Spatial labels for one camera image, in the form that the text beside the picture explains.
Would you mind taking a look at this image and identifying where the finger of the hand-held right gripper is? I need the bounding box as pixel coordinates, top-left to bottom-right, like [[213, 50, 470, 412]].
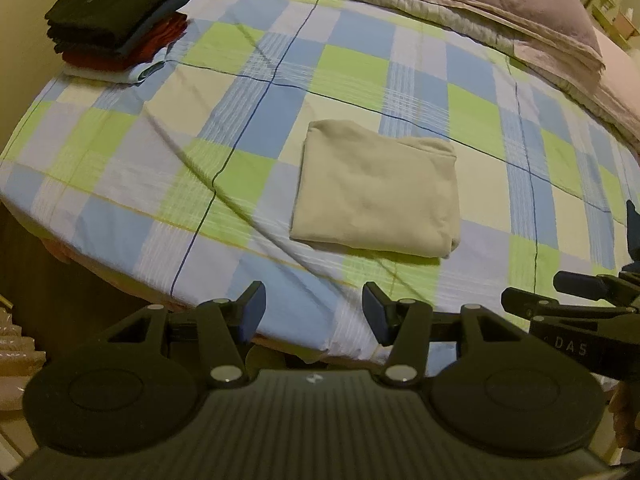
[[501, 287, 640, 323], [554, 271, 640, 306]]

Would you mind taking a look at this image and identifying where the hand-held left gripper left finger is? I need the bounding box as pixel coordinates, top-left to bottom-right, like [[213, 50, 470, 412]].
[[102, 281, 267, 390]]

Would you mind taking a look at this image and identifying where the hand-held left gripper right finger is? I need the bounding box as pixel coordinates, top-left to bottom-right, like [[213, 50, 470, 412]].
[[362, 281, 530, 389]]

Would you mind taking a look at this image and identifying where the beige garment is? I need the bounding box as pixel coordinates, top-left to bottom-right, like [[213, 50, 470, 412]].
[[290, 120, 462, 260]]

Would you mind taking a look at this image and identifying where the person's right forearm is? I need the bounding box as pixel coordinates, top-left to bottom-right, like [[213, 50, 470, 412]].
[[612, 380, 640, 453]]

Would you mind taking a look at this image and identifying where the bed with checkered sheet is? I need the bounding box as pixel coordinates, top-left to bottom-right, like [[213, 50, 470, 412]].
[[0, 0, 640, 366]]

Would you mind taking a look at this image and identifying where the pinkish ridged object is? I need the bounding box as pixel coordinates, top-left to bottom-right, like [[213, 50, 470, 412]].
[[0, 305, 47, 411]]

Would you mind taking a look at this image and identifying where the pink box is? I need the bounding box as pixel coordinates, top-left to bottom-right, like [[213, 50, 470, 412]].
[[614, 12, 638, 38]]

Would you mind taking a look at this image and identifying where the white folded garment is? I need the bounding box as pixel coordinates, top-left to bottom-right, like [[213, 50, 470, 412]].
[[62, 57, 167, 86]]

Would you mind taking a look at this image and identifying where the red folded garment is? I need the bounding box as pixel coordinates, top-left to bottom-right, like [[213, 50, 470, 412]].
[[62, 12, 190, 72]]

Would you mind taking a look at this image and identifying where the blue folded garment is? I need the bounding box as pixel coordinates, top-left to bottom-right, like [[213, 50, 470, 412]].
[[117, 0, 197, 57]]

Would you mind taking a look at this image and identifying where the black folded garment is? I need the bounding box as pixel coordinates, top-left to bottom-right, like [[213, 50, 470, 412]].
[[45, 0, 188, 53]]

